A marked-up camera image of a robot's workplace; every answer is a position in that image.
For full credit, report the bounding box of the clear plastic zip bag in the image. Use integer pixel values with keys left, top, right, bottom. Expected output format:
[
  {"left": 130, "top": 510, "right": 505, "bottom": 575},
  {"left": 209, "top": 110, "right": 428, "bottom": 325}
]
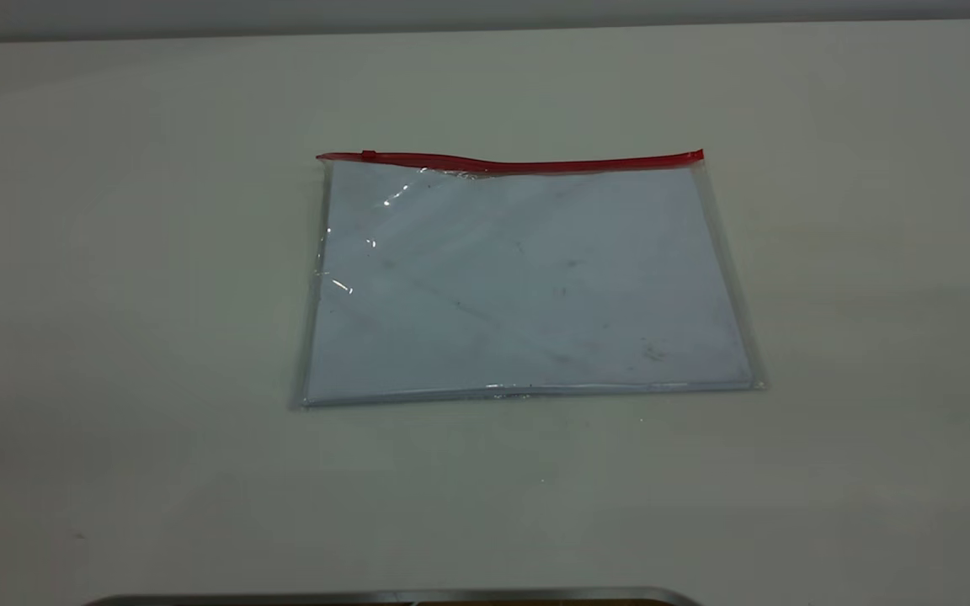
[{"left": 290, "top": 148, "right": 766, "bottom": 412}]

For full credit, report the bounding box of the grey metal frame edge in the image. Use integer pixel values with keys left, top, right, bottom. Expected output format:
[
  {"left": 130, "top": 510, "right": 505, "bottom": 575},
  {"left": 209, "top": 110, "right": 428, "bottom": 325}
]
[{"left": 83, "top": 587, "right": 702, "bottom": 606}]

